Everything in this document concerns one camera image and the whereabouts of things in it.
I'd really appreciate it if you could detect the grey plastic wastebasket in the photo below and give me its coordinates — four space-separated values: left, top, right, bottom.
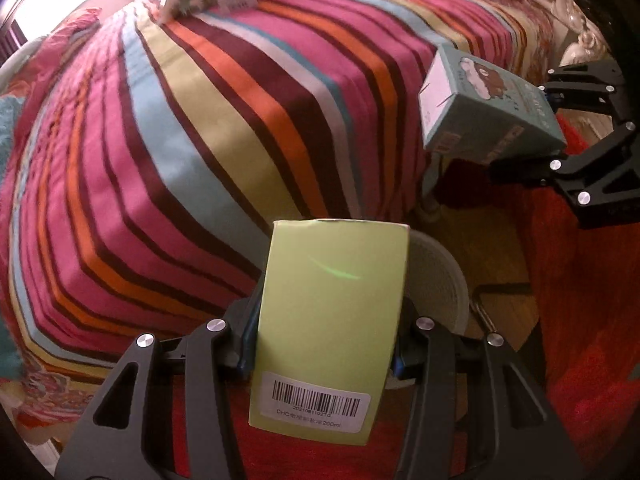
385 232 471 391

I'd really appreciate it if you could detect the white carved bed frame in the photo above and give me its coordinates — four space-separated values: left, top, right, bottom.
547 0 613 68

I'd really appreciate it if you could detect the red rug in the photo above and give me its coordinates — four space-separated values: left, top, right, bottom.
165 115 640 480

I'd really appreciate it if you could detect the light green carton box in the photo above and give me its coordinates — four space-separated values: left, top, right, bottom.
249 218 411 447

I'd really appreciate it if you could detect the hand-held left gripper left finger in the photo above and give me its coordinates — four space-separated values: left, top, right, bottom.
54 285 263 480

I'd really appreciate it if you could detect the pink folded duvet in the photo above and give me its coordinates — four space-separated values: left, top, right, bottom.
10 7 103 91

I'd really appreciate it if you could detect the floral patterned bed sheet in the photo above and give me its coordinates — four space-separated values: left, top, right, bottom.
0 340 101 441

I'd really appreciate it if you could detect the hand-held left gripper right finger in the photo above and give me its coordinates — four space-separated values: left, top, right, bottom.
387 297 586 480

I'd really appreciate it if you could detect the striped bedspread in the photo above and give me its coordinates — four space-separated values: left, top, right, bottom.
0 0 556 376

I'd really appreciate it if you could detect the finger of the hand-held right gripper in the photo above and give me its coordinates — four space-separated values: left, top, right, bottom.
487 122 640 228
539 60 631 116

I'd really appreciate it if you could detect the teal patterned blanket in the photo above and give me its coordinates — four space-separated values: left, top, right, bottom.
0 95 23 376

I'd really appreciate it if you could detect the teal carton box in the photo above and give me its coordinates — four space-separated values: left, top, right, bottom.
417 44 567 166

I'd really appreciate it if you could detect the purple curtain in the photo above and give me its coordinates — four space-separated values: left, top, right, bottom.
0 17 28 61

